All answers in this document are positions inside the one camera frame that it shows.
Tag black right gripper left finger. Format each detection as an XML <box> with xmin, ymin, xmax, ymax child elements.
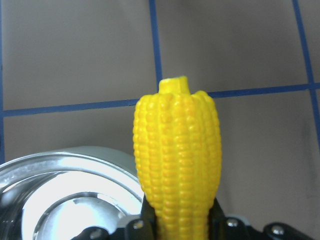
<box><xmin>72</xmin><ymin>196</ymin><xmax>157</xmax><ymax>240</ymax></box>

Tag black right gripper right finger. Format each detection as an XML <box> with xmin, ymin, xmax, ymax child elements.
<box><xmin>208</xmin><ymin>199</ymin><xmax>313</xmax><ymax>240</ymax></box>

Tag yellow toy corn cob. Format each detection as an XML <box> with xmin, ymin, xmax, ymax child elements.
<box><xmin>133</xmin><ymin>76</ymin><xmax>222</xmax><ymax>240</ymax></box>

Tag grey-green cooking pot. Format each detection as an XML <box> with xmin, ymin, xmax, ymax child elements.
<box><xmin>0</xmin><ymin>146</ymin><xmax>144</xmax><ymax>240</ymax></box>

